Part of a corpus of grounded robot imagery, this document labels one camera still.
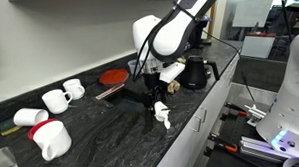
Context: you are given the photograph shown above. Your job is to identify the striped flat strip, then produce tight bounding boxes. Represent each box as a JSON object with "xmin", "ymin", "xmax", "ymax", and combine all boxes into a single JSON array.
[{"xmin": 94, "ymin": 82, "xmax": 127, "ymax": 101}]

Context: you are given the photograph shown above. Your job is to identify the black trailing robot cable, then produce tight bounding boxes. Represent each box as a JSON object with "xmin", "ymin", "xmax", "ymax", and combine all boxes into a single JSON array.
[{"xmin": 201, "ymin": 27, "xmax": 257, "ymax": 105}]

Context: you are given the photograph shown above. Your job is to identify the white paper litter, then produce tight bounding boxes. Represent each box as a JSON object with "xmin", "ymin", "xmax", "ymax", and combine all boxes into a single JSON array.
[{"xmin": 152, "ymin": 100, "xmax": 172, "ymax": 130}]

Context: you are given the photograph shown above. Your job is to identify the wooden post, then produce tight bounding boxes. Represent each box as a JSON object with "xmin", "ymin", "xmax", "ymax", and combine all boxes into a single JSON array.
[{"xmin": 206, "ymin": 0, "xmax": 220, "ymax": 43}]

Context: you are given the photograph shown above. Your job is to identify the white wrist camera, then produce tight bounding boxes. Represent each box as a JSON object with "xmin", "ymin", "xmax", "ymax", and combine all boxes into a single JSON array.
[{"xmin": 158, "ymin": 61, "xmax": 187, "ymax": 84}]

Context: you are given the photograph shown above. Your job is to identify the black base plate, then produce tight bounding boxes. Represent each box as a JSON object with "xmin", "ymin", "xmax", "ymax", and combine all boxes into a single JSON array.
[{"xmin": 201, "ymin": 100, "xmax": 280, "ymax": 167}]

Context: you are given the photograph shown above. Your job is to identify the white box with red top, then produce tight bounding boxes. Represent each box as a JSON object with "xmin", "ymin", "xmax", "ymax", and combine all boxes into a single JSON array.
[{"xmin": 239, "ymin": 31, "xmax": 278, "ymax": 60}]

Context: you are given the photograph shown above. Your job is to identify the clear plastic cup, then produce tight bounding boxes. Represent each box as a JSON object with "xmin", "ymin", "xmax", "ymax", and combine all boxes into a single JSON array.
[{"xmin": 127, "ymin": 59, "xmax": 140, "ymax": 75}]

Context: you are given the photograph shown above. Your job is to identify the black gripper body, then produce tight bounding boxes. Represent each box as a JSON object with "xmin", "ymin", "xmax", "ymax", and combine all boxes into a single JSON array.
[{"xmin": 142, "ymin": 70, "xmax": 168, "ymax": 94}]

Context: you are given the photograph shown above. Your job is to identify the red bowl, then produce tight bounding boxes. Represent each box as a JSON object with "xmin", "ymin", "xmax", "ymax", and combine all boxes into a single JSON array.
[{"xmin": 98, "ymin": 67, "xmax": 131, "ymax": 89}]

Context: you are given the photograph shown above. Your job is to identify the black electric kettle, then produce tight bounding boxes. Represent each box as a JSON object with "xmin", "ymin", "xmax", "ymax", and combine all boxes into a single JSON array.
[{"xmin": 179, "ymin": 54, "xmax": 222, "ymax": 91}]

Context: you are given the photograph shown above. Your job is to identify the orange black bar clamp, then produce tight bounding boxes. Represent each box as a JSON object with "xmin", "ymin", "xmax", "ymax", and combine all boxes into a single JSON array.
[
  {"xmin": 223, "ymin": 101, "xmax": 249, "ymax": 119},
  {"xmin": 206, "ymin": 132, "xmax": 240, "ymax": 157}
]

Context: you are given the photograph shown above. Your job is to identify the white base cabinet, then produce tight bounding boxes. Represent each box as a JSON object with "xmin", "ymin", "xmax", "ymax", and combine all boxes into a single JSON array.
[{"xmin": 148, "ymin": 54, "xmax": 246, "ymax": 167}]

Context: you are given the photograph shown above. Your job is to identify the aluminium extrusion bar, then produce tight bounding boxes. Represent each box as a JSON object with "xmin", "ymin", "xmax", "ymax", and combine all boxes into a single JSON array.
[{"xmin": 238, "ymin": 134, "xmax": 284, "ymax": 162}]

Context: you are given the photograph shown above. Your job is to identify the white panel board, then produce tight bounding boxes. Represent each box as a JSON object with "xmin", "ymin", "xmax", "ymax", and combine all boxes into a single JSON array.
[{"xmin": 231, "ymin": 0, "xmax": 276, "ymax": 30}]

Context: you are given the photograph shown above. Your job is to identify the white metal bracket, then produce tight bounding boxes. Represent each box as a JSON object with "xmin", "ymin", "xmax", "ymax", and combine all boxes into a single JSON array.
[{"xmin": 244, "ymin": 103, "xmax": 269, "ymax": 128}]

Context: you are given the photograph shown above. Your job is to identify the green yellow sponge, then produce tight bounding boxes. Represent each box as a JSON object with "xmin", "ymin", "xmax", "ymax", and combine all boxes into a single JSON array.
[{"xmin": 0, "ymin": 117, "xmax": 23, "ymax": 138}]

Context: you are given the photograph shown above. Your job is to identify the black tripod stand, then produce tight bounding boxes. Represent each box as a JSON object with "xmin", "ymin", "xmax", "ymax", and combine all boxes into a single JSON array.
[{"xmin": 278, "ymin": 0, "xmax": 295, "ymax": 44}]

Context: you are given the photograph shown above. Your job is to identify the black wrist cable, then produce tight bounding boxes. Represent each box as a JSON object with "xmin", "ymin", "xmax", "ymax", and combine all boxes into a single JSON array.
[{"xmin": 129, "ymin": 3, "xmax": 190, "ymax": 83}]

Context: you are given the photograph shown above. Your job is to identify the white mug with red lid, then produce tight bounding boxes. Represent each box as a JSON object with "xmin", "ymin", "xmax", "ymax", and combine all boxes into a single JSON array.
[{"xmin": 26, "ymin": 117, "xmax": 74, "ymax": 163}]

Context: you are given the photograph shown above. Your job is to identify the steel cabinet handle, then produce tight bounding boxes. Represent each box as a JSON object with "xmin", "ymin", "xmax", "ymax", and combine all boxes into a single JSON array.
[
  {"xmin": 189, "ymin": 115, "xmax": 202, "ymax": 133},
  {"xmin": 198, "ymin": 106, "xmax": 209, "ymax": 124}
]

